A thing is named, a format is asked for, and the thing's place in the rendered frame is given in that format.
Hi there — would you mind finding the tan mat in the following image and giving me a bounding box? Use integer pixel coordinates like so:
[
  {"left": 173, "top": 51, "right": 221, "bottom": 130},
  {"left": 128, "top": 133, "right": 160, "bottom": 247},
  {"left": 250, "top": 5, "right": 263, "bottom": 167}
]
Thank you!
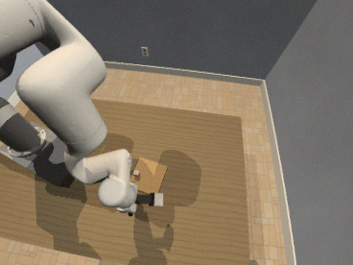
[{"left": 130, "top": 157, "right": 167, "bottom": 194}]

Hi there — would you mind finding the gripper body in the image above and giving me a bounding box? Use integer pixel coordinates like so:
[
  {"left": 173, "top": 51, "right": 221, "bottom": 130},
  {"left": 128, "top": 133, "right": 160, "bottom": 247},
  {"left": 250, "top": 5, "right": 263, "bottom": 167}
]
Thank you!
[{"left": 117, "top": 183, "right": 137, "bottom": 213}]

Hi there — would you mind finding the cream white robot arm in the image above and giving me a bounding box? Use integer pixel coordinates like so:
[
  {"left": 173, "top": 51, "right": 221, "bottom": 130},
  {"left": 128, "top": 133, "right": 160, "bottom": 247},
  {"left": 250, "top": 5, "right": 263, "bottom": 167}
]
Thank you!
[{"left": 0, "top": 0, "right": 163, "bottom": 208}]

